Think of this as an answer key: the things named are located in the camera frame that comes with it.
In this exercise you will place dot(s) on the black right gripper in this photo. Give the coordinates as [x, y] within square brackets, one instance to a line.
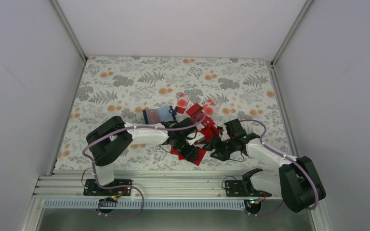
[215, 144]

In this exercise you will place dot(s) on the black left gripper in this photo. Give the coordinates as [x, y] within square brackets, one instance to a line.
[189, 153]

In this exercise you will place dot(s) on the navy blue card holder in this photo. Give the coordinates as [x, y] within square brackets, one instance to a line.
[166, 114]

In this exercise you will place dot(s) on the red card pile top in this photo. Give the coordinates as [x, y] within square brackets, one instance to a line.
[152, 116]

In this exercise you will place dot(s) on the red card pile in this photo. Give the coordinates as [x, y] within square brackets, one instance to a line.
[207, 129]
[152, 116]

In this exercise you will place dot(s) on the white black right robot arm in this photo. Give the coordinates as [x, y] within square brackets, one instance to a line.
[294, 179]

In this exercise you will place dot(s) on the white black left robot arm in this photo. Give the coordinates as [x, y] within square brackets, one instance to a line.
[108, 141]

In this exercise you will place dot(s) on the red card front left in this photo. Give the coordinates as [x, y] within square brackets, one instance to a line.
[174, 151]

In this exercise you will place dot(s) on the red card front bottom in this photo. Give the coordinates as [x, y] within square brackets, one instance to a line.
[201, 153]

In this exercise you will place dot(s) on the red card pile centre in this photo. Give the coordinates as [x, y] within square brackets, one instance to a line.
[207, 129]

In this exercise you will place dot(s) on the floral patterned table cloth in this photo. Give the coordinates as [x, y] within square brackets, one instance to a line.
[125, 86]

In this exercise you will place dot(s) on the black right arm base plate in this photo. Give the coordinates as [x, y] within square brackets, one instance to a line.
[243, 187]

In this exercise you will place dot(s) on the grey slotted cable duct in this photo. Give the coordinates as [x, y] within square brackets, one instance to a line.
[203, 204]

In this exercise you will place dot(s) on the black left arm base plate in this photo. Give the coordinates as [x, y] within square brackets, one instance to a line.
[117, 188]

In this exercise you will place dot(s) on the aluminium front rail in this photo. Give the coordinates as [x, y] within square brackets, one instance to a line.
[152, 184]

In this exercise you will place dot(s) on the aluminium right corner post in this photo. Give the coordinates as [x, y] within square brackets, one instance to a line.
[298, 20]

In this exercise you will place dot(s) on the aluminium corner post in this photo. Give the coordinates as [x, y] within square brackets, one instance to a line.
[298, 20]
[68, 29]

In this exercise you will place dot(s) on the aluminium left corner post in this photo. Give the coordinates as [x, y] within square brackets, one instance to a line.
[68, 29]

